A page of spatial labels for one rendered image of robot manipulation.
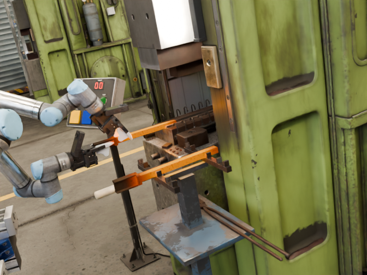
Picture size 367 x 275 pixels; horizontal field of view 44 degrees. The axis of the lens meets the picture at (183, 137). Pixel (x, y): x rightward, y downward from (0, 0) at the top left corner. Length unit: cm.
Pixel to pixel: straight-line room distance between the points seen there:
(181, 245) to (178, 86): 98
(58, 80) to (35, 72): 37
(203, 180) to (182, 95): 53
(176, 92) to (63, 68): 466
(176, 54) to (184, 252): 88
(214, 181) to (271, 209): 29
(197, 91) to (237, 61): 71
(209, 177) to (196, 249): 52
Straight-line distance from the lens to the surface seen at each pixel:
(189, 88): 241
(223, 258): 231
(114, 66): 693
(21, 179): 202
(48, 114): 185
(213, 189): 211
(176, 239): 172
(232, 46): 177
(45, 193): 201
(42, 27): 686
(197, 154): 169
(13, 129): 175
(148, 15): 200
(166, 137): 216
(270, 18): 190
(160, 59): 202
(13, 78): 995
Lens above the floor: 162
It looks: 19 degrees down
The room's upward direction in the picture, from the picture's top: 10 degrees counter-clockwise
